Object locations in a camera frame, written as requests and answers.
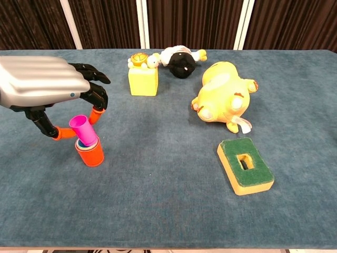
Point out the yellow plush animal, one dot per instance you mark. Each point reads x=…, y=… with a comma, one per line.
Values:
x=223, y=97

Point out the black and white plush doll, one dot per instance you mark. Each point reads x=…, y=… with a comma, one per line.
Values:
x=181, y=67

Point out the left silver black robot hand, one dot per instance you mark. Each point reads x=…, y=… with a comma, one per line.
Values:
x=39, y=79

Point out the orange plastic cup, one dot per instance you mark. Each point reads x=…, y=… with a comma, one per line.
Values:
x=90, y=158

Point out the small turtle toy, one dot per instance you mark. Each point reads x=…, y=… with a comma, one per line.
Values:
x=138, y=60

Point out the dark brown slatted partition panel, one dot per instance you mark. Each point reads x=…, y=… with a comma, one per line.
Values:
x=105, y=23
x=31, y=23
x=295, y=23
x=192, y=23

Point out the yellow foam cube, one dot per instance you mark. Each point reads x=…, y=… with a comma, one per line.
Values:
x=143, y=83

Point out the green and yellow sponge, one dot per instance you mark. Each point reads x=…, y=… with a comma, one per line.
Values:
x=234, y=155

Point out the teal velvet table cover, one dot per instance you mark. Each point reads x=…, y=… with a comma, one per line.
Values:
x=168, y=210

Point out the pink plastic cup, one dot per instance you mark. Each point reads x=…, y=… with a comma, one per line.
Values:
x=84, y=129

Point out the yellow plastic cup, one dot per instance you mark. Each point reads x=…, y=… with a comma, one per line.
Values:
x=78, y=146

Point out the white partition post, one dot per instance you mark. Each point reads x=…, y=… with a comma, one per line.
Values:
x=71, y=26
x=142, y=26
x=243, y=26

